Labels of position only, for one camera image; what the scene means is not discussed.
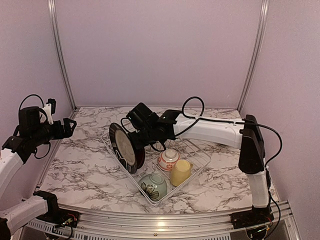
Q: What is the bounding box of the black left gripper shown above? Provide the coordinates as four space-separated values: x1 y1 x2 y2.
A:
30 117 76 147

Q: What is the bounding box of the small dark red flower plate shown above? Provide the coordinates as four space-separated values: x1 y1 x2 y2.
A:
135 148 146 169

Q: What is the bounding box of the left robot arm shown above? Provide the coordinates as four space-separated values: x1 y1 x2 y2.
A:
0 103 77 240

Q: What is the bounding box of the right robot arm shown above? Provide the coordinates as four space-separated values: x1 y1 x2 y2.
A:
126 102 270 224

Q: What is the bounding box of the large black rimmed cream plate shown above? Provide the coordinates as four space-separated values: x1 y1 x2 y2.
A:
109 122 138 174

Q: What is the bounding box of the white bowl with red pattern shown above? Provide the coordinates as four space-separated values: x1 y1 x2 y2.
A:
157 148 180 172

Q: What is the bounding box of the green bowl with flower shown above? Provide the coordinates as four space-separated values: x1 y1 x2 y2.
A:
138 173 168 202

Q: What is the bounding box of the yellow mug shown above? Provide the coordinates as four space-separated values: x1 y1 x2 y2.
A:
170 159 194 187

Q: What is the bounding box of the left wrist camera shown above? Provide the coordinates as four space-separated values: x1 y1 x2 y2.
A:
42 98 57 125

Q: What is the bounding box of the white wire dish rack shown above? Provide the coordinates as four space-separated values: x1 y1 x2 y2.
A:
101 123 211 207

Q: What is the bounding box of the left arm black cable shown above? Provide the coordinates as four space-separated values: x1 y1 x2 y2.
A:
14 93 51 159

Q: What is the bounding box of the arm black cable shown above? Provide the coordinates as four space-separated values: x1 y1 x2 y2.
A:
14 93 51 159
121 96 283 226

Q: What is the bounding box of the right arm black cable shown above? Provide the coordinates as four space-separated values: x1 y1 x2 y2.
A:
121 96 283 226

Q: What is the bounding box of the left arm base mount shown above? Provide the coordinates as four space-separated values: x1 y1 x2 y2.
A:
33 190 80 228

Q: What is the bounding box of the front aluminium rail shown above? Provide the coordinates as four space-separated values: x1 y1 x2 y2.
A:
22 199 296 240

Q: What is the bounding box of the left aluminium frame post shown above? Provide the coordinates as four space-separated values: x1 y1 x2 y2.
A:
47 0 77 111

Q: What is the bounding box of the aluminium frame post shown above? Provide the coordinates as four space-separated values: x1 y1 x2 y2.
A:
47 0 77 111
237 0 270 113

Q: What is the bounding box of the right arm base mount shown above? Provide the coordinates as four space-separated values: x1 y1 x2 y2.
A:
230 206 275 229

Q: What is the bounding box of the right aluminium frame post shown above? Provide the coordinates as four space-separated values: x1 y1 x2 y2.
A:
237 0 270 113

